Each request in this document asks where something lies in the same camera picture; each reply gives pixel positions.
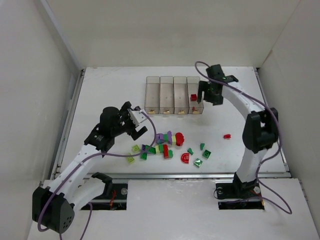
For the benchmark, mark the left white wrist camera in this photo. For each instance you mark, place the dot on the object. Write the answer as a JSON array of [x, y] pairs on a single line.
[[137, 115]]

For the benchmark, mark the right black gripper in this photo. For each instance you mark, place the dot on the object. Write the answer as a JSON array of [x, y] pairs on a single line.
[[210, 92]]

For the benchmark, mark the red square lego brick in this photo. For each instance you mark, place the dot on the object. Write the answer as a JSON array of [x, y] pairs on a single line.
[[193, 97]]

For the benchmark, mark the red arch lego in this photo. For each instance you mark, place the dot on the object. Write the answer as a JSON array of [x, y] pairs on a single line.
[[185, 158]]

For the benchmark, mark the red green lego stack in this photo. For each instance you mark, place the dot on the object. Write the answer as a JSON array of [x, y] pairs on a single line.
[[164, 150]]

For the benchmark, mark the green square lego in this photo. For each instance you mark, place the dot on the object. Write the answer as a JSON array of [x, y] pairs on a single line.
[[198, 163], [206, 154]]

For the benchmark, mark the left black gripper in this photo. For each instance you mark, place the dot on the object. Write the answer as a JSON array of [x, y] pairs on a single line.
[[132, 128]]

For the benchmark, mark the purple lime lego cluster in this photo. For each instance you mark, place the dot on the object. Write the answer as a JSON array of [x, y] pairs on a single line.
[[166, 138]]

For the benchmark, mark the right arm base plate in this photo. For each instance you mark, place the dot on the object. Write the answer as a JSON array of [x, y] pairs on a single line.
[[231, 197]]

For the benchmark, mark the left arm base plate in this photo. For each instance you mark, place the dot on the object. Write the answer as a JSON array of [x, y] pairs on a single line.
[[113, 200]]

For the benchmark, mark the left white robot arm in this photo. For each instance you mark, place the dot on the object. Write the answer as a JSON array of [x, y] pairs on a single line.
[[54, 206]]

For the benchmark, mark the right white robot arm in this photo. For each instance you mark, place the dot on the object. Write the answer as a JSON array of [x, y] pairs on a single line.
[[261, 130]]

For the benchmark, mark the red round lego stack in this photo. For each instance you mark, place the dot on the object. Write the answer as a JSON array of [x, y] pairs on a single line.
[[179, 139]]

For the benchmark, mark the aluminium rail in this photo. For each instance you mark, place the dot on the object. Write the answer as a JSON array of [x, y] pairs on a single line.
[[177, 176]]

